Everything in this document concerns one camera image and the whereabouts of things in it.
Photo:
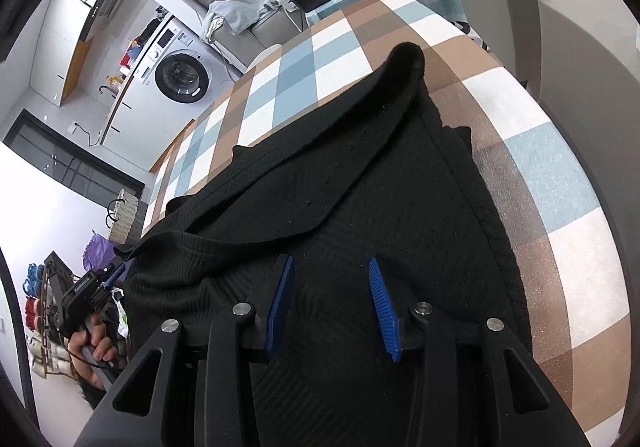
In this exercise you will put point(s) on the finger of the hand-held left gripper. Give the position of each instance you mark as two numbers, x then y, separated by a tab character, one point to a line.
114	277

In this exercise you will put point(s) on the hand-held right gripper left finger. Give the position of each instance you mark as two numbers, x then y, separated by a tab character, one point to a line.
280	307

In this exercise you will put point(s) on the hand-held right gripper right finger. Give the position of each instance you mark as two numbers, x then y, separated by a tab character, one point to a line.
387	312

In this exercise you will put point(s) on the black knit sweater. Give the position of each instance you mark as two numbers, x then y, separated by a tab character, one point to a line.
375	177

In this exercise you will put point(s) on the person's left forearm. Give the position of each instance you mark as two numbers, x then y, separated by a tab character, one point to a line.
92	394

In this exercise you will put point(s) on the person's left hand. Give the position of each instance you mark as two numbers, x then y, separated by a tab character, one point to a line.
80	357

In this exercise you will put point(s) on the purple bag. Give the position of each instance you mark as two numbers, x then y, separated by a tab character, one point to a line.
95	252

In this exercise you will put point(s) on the green white plastic bag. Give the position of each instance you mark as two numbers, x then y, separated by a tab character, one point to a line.
120	314

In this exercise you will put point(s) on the shoe rack with slippers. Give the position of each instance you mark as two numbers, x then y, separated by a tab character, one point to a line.
40	317

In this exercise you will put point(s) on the wicker basket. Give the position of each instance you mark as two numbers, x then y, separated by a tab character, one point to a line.
122	217

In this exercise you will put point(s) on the dark glass door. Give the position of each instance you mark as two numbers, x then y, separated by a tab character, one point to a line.
60	152

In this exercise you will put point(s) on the white kitchen counter cabinet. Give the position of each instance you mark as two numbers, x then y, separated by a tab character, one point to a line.
125	112

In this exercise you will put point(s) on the kitchen faucet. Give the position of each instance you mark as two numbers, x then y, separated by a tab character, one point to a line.
107	91

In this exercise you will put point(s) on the white washing machine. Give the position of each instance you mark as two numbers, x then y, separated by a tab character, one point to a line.
182	77

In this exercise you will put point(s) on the red box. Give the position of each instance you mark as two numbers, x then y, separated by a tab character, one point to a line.
127	59

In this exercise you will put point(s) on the white round stool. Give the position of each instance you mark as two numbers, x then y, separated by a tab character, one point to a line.
265	58

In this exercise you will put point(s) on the checked blanket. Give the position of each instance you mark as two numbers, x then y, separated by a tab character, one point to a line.
525	92

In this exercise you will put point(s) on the black range hood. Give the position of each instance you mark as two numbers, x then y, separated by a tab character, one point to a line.
102	7

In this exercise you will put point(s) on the light grey cloth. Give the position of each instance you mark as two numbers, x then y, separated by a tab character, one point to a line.
235	12

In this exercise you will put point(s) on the small beige block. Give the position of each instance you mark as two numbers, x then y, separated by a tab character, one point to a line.
590	57

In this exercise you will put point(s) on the white wall cabinets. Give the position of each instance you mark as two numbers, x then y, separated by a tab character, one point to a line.
75	27

